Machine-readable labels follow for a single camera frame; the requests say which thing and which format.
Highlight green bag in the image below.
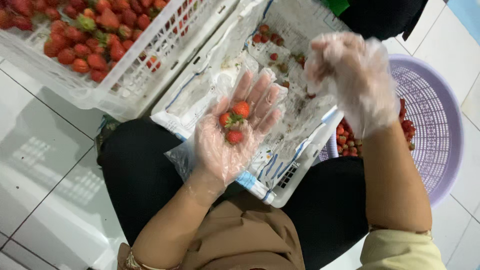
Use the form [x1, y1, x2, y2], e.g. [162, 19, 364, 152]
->
[321, 0, 350, 17]

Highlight large red strawberry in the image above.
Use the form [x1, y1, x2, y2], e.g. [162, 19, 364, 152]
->
[232, 101, 251, 119]

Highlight white slatted plastic crate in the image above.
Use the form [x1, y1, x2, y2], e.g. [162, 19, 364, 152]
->
[0, 0, 241, 121]

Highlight dark patterned cloth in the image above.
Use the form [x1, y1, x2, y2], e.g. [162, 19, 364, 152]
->
[94, 114, 121, 152]

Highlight gold bracelet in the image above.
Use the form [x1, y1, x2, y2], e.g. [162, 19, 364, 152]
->
[124, 248, 181, 270]

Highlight pile of trimmed strawberries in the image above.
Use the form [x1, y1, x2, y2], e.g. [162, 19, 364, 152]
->
[335, 98, 417, 158]

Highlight white paper-lined plastic crate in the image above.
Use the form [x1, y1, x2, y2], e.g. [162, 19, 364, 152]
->
[150, 0, 354, 209]

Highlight heap of red strawberries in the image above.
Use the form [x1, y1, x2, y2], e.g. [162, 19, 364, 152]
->
[0, 0, 190, 84]

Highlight light blue mat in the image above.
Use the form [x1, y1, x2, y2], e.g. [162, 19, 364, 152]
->
[447, 0, 480, 35]

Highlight person's cream sleeve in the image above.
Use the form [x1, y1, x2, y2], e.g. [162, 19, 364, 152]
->
[357, 228, 448, 270]

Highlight scattered small strawberries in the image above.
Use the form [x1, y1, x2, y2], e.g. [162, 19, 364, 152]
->
[252, 24, 318, 100]

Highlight person's right hand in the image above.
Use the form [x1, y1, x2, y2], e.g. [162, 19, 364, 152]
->
[304, 32, 400, 138]

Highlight person's black trousers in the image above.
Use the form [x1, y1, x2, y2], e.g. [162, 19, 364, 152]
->
[97, 118, 370, 270]

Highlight person's left hand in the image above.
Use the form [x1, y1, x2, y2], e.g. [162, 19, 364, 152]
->
[193, 71, 283, 184]

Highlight white blue printed paper lining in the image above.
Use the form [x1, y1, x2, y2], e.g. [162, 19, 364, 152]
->
[152, 0, 351, 205]

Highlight red strawberry with green leaves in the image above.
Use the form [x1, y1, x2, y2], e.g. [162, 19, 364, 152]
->
[219, 112, 244, 129]

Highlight purple plastic basket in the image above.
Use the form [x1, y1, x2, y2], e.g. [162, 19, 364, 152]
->
[318, 54, 464, 208]

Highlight person's tan top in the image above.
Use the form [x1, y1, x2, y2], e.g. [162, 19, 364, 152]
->
[117, 190, 305, 270]

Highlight small round red strawberry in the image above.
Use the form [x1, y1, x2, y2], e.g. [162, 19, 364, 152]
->
[225, 130, 244, 145]

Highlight black cloth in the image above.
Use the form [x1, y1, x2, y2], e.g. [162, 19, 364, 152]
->
[338, 0, 429, 41]

